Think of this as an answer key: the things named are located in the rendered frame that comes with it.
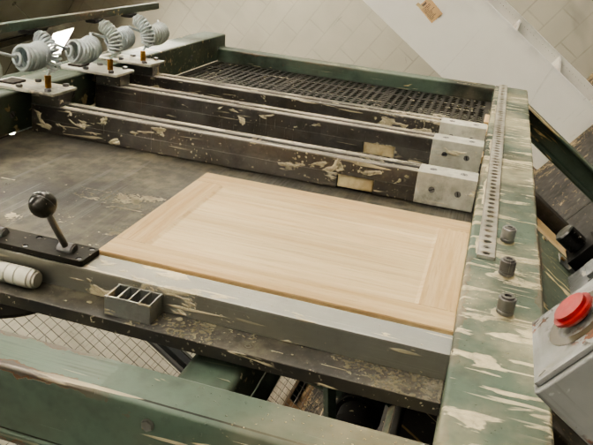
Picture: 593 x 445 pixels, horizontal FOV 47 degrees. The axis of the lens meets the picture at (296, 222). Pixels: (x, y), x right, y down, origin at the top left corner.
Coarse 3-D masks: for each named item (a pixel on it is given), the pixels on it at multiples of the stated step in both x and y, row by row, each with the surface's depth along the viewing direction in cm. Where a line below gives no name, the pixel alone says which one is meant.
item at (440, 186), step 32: (32, 32) 165; (32, 96) 168; (64, 96) 168; (64, 128) 168; (96, 128) 165; (128, 128) 163; (160, 128) 160; (192, 128) 162; (224, 160) 158; (256, 160) 156; (288, 160) 154; (320, 160) 152; (352, 160) 150; (384, 160) 152; (384, 192) 150; (416, 192) 148; (448, 192) 146
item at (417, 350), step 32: (0, 256) 103; (32, 256) 102; (96, 288) 100; (160, 288) 97; (192, 288) 97; (224, 288) 98; (224, 320) 96; (256, 320) 94; (288, 320) 92; (320, 320) 92; (352, 320) 93; (352, 352) 91; (384, 352) 90; (416, 352) 89; (448, 352) 88
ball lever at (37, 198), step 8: (40, 192) 93; (48, 192) 94; (32, 200) 93; (40, 200) 92; (48, 200) 93; (56, 200) 95; (32, 208) 93; (40, 208) 92; (48, 208) 93; (40, 216) 93; (48, 216) 94; (56, 224) 98; (56, 232) 98; (64, 240) 100; (56, 248) 101; (64, 248) 101; (72, 248) 101
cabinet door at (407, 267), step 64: (192, 192) 137; (256, 192) 141; (128, 256) 109; (192, 256) 111; (256, 256) 114; (320, 256) 116; (384, 256) 118; (448, 256) 120; (384, 320) 99; (448, 320) 100
